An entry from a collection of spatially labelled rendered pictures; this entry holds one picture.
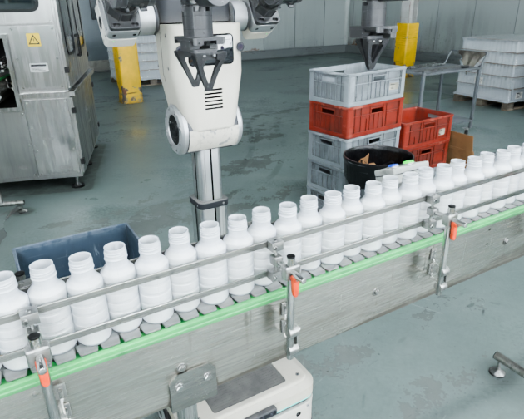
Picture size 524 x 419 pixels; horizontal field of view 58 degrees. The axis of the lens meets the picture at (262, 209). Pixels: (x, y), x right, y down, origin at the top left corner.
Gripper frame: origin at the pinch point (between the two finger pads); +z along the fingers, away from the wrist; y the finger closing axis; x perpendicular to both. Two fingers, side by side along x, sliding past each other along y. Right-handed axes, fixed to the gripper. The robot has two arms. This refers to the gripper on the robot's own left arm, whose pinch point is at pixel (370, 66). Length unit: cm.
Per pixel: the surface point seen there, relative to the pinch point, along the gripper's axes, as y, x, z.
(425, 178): -14.9, -6.6, 25.9
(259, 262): -16, 41, 35
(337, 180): 167, -126, 102
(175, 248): -15, 58, 27
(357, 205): -15.9, 15.8, 27.9
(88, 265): -17, 74, 25
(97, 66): 1185, -174, 103
